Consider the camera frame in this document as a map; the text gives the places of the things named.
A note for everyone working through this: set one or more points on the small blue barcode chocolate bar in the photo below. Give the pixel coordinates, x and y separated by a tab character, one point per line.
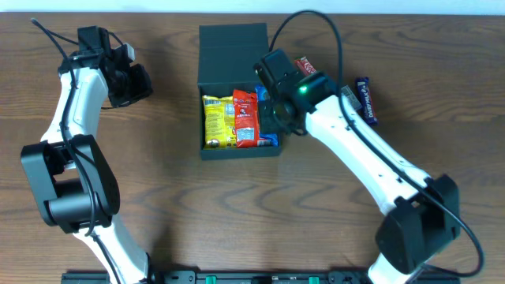
349	94

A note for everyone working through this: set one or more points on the blue Oreo cookie pack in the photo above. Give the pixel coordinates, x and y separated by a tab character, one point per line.
267	139

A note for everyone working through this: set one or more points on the red KitKat bar wrapper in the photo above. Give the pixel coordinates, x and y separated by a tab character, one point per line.
305	66

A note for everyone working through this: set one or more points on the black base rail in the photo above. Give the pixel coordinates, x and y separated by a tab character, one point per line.
192	277

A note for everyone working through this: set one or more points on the blue Milka bar wrapper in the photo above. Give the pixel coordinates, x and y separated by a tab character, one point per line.
369	114

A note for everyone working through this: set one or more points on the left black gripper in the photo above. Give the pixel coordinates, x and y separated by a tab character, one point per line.
134	88

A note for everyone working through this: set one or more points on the red snack bag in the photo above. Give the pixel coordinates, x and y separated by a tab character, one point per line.
246	119

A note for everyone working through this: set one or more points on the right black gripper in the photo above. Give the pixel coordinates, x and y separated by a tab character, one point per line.
269	123

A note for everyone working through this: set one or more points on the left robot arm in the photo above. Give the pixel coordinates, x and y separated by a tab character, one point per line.
72	183

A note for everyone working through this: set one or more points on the yellow snack bag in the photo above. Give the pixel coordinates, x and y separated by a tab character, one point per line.
219	122

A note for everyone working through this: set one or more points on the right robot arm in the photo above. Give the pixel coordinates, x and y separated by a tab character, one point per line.
420	213

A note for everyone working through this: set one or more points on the black cardboard gift box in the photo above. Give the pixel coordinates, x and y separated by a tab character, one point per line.
226	58

